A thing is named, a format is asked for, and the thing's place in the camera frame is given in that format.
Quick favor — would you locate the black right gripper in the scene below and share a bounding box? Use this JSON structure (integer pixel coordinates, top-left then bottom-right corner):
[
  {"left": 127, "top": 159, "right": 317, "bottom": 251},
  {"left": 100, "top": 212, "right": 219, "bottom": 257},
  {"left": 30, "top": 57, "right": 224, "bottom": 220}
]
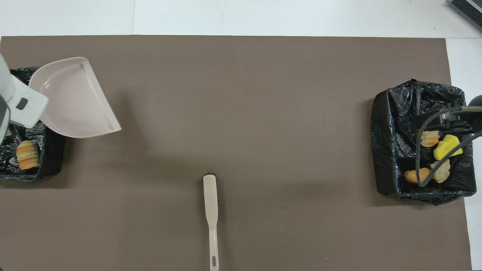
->
[{"left": 413, "top": 95, "right": 482, "bottom": 134}]

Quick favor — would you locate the yellow sponge piece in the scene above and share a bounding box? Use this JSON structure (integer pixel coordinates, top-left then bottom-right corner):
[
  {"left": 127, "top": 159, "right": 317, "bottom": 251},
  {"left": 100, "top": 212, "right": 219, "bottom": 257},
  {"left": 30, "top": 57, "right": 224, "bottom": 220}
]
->
[{"left": 433, "top": 134, "right": 463, "bottom": 161}]

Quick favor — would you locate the oval beige bread chunk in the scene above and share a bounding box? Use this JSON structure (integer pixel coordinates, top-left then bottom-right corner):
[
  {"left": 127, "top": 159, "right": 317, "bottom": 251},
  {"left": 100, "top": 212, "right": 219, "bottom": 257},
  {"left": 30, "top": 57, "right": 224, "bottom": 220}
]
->
[{"left": 430, "top": 158, "right": 451, "bottom": 184}]

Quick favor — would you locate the beige brush with black bristles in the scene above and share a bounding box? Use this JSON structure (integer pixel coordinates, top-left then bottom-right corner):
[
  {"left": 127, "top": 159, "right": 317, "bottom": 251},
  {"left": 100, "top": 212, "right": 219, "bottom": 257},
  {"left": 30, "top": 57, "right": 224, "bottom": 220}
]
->
[{"left": 203, "top": 174, "right": 220, "bottom": 271}]

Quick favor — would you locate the beige plastic dustpan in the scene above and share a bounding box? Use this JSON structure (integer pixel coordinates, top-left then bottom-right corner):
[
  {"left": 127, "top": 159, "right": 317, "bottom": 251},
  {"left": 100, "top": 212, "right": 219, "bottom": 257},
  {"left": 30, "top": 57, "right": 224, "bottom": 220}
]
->
[{"left": 28, "top": 57, "right": 122, "bottom": 139}]

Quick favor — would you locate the black bag-lined bin with trash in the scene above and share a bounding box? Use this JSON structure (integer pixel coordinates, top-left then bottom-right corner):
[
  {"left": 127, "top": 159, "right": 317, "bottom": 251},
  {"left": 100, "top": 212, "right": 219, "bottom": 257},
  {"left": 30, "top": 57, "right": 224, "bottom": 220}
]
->
[{"left": 371, "top": 79, "right": 478, "bottom": 206}]

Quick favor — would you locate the empty black bag-lined trash bin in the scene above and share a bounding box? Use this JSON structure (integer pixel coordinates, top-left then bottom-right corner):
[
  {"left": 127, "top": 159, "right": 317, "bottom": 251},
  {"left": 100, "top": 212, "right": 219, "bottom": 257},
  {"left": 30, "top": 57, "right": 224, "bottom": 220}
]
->
[{"left": 0, "top": 67, "right": 68, "bottom": 182}]

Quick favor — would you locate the orange-brown bread nugget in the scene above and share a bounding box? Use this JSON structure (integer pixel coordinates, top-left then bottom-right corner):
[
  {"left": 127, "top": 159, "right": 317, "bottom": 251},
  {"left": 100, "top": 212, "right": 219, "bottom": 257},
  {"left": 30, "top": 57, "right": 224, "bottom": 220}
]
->
[{"left": 404, "top": 167, "right": 431, "bottom": 184}]

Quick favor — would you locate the dark grey ribbed device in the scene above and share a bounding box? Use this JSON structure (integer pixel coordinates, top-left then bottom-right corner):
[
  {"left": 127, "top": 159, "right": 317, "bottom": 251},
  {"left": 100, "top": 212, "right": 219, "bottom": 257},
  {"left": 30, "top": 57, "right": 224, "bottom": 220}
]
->
[{"left": 448, "top": 0, "right": 482, "bottom": 32}]

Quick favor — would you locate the brown table mat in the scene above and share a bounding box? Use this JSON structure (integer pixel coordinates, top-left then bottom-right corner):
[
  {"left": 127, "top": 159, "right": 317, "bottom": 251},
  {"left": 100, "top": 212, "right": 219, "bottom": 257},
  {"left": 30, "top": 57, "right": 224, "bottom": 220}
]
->
[{"left": 0, "top": 35, "right": 473, "bottom": 271}]

